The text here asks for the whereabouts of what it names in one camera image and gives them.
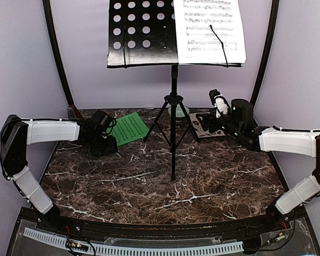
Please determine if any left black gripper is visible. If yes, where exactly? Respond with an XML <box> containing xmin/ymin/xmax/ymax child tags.
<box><xmin>85</xmin><ymin>133</ymin><xmax>117</xmax><ymax>157</ymax></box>

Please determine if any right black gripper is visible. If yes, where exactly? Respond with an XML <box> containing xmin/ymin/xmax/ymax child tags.
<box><xmin>196</xmin><ymin>108</ymin><xmax>243</xmax><ymax>139</ymax></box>

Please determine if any green sheet music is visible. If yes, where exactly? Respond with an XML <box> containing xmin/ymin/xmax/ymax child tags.
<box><xmin>111</xmin><ymin>112</ymin><xmax>149</xmax><ymax>147</ymax></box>

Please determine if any brown wooden metronome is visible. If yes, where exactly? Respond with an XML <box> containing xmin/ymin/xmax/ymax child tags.
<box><xmin>67</xmin><ymin>105</ymin><xmax>84</xmax><ymax>119</ymax></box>

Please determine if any white sheet music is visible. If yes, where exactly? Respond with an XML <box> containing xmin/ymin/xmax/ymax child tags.
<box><xmin>173</xmin><ymin>0</ymin><xmax>246</xmax><ymax>66</ymax></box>

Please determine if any black music stand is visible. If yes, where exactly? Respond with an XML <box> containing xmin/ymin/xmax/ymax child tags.
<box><xmin>106</xmin><ymin>0</ymin><xmax>244</xmax><ymax>181</ymax></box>

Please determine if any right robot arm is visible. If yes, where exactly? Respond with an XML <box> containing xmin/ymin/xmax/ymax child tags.
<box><xmin>197</xmin><ymin>96</ymin><xmax>320</xmax><ymax>231</ymax></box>

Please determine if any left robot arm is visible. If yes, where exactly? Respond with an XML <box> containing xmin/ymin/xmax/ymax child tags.
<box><xmin>0</xmin><ymin>110</ymin><xmax>117</xmax><ymax>233</ymax></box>

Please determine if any floral square plate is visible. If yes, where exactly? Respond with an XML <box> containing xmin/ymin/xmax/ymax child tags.
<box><xmin>189</xmin><ymin>113</ymin><xmax>225</xmax><ymax>139</ymax></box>

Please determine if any green ceramic bowl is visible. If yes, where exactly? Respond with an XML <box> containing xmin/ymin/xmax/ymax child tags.
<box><xmin>167</xmin><ymin>105</ymin><xmax>190</xmax><ymax>123</ymax></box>

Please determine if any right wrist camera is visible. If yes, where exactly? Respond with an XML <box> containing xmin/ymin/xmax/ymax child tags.
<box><xmin>209</xmin><ymin>89</ymin><xmax>230</xmax><ymax>118</ymax></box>

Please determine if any black front rail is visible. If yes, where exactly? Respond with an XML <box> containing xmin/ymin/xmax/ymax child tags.
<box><xmin>58</xmin><ymin>215</ymin><xmax>281</xmax><ymax>239</ymax></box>

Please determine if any white slotted cable duct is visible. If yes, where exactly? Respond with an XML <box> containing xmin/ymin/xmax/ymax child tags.
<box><xmin>23</xmin><ymin>227</ymin><xmax>244</xmax><ymax>256</ymax></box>

